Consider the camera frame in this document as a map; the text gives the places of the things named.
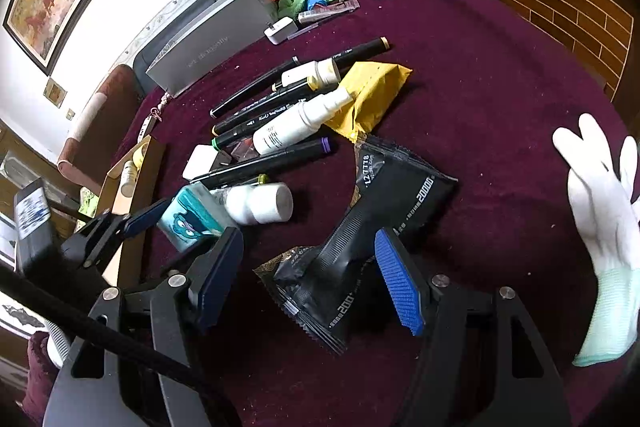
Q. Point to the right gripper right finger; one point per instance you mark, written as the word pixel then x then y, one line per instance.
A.
pixel 482 361

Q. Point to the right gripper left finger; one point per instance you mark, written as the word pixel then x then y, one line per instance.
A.
pixel 96 387

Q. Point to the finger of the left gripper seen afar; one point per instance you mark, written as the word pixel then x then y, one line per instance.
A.
pixel 106 233

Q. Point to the white pill bottle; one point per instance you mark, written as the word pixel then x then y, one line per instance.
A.
pixel 128 179

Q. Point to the white square power adapter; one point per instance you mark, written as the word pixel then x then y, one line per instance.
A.
pixel 203 159

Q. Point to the black foil snack packet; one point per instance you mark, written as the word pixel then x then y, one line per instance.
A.
pixel 318 286

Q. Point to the cardboard box tray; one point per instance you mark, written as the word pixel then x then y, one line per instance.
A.
pixel 125 268

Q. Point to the brown wooden chair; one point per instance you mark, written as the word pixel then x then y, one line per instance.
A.
pixel 95 137

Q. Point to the purple capped black marker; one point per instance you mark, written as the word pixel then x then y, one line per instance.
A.
pixel 281 160

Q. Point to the green capped black marker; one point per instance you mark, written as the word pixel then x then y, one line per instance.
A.
pixel 241 131

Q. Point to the black pen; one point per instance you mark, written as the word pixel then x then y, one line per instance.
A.
pixel 257 85

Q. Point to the white cotton glove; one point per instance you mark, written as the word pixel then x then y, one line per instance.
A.
pixel 606 215

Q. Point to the white spray bottle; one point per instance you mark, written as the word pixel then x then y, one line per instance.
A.
pixel 300 121

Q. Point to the white charger plug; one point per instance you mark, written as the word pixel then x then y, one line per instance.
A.
pixel 280 30

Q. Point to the silver rectangular gift box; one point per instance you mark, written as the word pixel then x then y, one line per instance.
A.
pixel 220 31

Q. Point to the small white cream bottle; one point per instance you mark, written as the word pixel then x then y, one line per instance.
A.
pixel 325 72

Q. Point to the flat cosmetics tube pack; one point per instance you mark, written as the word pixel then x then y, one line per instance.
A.
pixel 325 12

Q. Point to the long black marker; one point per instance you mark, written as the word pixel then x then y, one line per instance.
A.
pixel 358 53

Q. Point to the pink bead keychain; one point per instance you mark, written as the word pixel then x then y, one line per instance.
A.
pixel 157 111

